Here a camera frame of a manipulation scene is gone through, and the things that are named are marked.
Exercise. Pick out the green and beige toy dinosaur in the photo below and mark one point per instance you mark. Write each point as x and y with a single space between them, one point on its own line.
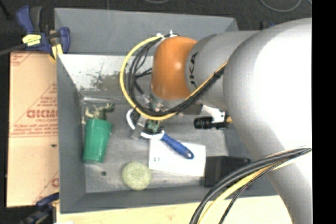
101 110

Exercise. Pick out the grey metal bin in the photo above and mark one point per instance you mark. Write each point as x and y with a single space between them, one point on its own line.
118 149

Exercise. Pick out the white flat box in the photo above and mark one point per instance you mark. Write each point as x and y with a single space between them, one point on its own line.
173 164

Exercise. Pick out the green plastic cup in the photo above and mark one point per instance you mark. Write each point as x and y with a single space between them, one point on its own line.
95 141

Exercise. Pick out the pale green ball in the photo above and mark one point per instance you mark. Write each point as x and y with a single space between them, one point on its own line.
136 175

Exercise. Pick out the black flat box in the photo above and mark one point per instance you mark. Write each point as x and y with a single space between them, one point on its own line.
223 170

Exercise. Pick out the brown cardboard board red print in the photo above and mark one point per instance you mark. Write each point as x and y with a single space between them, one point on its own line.
31 160

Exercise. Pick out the black cylinder on white bracket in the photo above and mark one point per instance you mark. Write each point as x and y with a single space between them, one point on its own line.
203 122

